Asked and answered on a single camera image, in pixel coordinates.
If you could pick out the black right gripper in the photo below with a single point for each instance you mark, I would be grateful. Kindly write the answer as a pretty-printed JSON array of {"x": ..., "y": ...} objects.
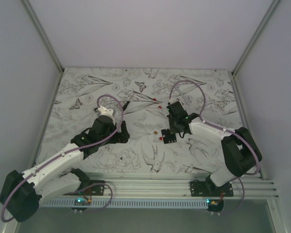
[{"x": 171, "y": 129}]

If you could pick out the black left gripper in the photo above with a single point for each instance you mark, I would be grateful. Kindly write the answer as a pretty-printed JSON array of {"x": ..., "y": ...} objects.
[{"x": 120, "y": 137}]

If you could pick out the black fuse box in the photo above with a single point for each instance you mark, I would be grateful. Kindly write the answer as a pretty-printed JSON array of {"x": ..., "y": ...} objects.
[{"x": 168, "y": 137}]

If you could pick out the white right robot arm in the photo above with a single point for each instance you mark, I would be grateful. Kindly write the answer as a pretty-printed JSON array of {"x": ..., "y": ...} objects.
[{"x": 239, "y": 149}]

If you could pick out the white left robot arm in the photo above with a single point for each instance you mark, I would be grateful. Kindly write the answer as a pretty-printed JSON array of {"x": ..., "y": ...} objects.
[{"x": 23, "y": 192}]

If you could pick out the silver ratchet wrench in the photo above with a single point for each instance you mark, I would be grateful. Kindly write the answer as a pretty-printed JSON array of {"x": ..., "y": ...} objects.
[{"x": 97, "y": 111}]

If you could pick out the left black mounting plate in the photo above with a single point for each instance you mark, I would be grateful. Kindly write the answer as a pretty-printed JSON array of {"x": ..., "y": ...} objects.
[{"x": 93, "y": 188}]

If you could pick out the black mounting plate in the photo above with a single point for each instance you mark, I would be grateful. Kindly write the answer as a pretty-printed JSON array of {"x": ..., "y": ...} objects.
[
  {"x": 93, "y": 188},
  {"x": 208, "y": 189}
]

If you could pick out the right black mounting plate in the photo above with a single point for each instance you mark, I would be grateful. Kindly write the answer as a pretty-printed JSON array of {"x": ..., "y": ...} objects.
[{"x": 208, "y": 189}]

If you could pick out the left controller board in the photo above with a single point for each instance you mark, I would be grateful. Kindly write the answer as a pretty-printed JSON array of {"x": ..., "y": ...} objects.
[{"x": 80, "y": 205}]

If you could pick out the controller board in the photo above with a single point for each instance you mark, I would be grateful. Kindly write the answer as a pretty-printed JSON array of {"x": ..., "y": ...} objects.
[
  {"x": 215, "y": 206},
  {"x": 80, "y": 205}
]

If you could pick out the right controller board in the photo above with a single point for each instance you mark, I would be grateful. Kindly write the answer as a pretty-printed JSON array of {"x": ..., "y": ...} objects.
[{"x": 215, "y": 206}]

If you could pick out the white slotted cable duct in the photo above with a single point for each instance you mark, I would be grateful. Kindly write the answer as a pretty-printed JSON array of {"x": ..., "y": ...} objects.
[{"x": 133, "y": 203}]

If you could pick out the aluminium frame post left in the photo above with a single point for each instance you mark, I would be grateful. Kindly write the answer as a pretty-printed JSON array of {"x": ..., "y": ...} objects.
[{"x": 42, "y": 34}]

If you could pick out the aluminium frame post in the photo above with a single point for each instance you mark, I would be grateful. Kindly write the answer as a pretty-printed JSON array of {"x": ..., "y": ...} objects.
[
  {"x": 257, "y": 34},
  {"x": 42, "y": 34}
]

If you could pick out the aluminium frame post right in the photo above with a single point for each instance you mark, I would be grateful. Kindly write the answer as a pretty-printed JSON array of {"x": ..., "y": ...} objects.
[{"x": 257, "y": 34}]

